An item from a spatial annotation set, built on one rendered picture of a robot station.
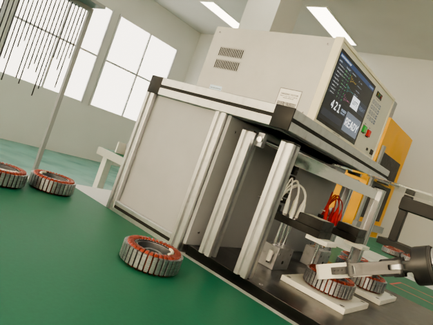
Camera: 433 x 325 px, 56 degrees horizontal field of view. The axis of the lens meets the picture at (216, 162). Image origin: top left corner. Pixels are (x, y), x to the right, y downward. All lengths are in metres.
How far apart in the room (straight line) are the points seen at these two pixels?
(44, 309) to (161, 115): 0.64
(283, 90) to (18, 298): 0.72
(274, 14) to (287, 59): 4.23
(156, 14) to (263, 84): 7.62
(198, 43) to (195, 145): 8.44
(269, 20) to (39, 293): 4.88
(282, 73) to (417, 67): 5.93
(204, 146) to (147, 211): 0.22
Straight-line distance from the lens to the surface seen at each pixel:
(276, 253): 0.98
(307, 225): 0.96
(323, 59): 0.99
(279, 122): 0.81
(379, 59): 7.12
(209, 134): 0.91
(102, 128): 8.18
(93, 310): 0.56
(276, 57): 1.05
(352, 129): 1.14
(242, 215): 1.04
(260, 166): 1.03
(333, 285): 0.92
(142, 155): 1.06
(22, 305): 0.53
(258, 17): 5.37
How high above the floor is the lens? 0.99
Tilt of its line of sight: 2 degrees down
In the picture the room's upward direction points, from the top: 20 degrees clockwise
